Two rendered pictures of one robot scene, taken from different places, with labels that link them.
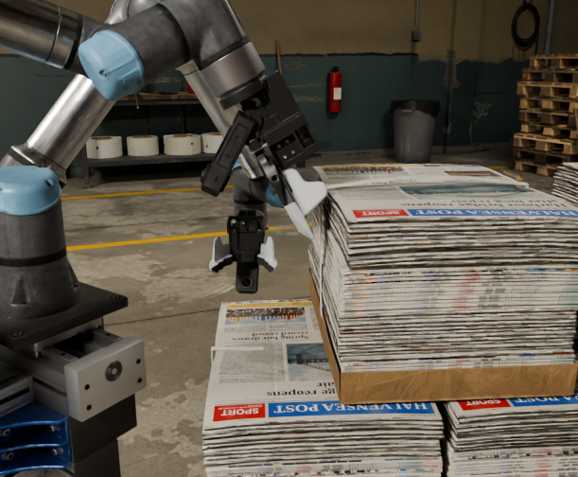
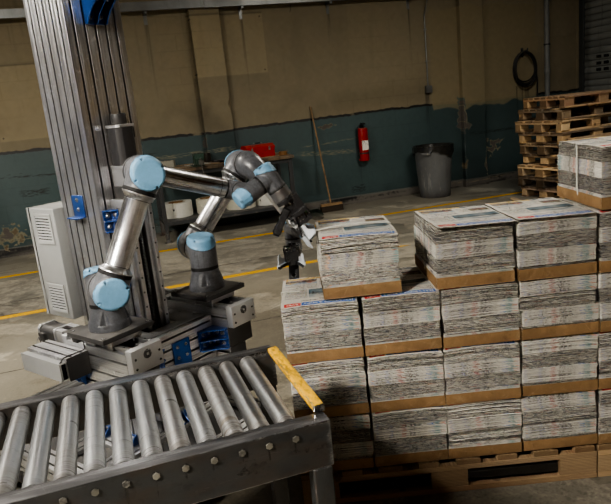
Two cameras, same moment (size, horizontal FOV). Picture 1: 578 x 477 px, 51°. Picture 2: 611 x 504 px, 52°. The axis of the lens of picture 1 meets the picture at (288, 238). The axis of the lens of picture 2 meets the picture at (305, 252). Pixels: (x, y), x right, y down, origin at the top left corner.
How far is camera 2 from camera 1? 1.57 m
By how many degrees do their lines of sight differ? 4
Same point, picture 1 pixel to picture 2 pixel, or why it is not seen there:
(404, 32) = (418, 87)
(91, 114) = (221, 207)
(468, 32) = (474, 81)
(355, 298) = (325, 264)
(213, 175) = (277, 229)
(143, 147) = not seen: hidden behind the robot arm
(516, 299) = (377, 260)
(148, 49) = (254, 192)
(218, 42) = (275, 186)
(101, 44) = (240, 193)
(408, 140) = (429, 178)
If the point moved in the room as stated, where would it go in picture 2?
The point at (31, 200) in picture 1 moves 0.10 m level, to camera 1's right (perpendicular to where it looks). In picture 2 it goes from (206, 244) to (230, 242)
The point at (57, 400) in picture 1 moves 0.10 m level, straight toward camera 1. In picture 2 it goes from (222, 322) to (228, 329)
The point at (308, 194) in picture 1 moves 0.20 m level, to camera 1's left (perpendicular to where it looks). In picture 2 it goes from (309, 233) to (257, 237)
